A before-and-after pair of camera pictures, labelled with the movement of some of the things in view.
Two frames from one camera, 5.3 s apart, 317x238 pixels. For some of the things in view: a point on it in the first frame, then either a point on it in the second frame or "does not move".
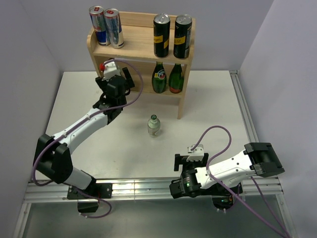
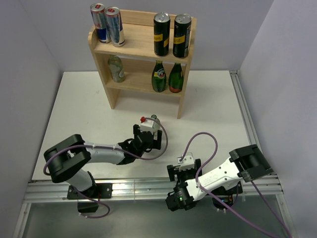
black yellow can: (161, 26) does not move
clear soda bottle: (153, 126) does not move
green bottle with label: (159, 81) does not move
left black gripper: (101, 84) to (156, 143)
